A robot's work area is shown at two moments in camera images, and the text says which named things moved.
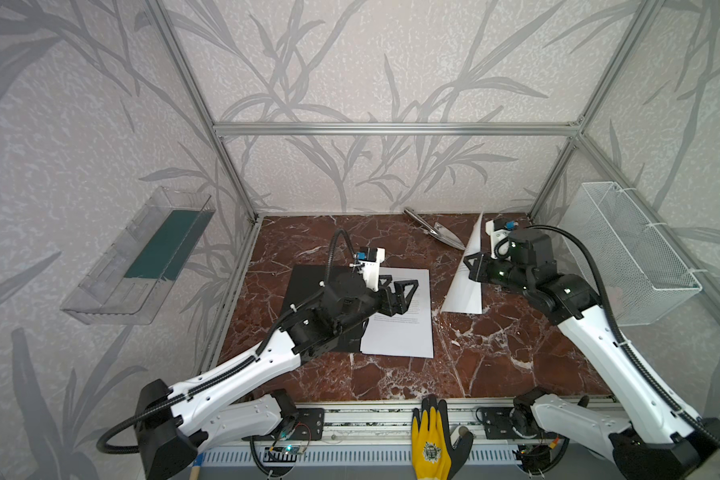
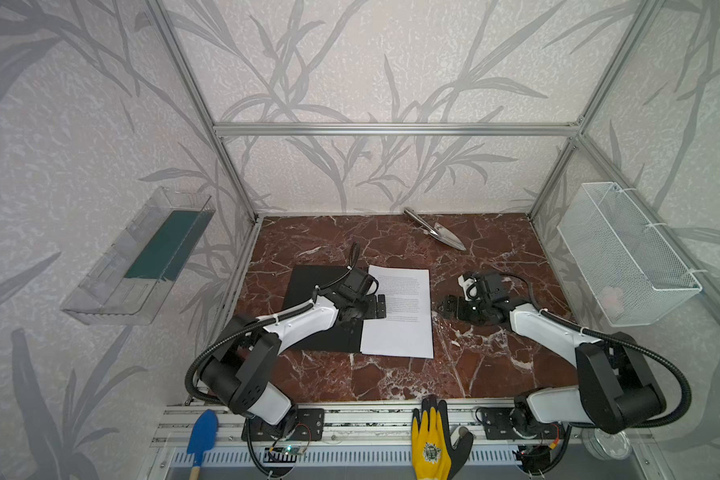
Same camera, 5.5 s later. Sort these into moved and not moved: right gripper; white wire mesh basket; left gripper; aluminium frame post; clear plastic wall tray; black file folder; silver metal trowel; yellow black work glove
Moved: left gripper; right gripper
Not moved: silver metal trowel; yellow black work glove; white wire mesh basket; aluminium frame post; clear plastic wall tray; black file folder
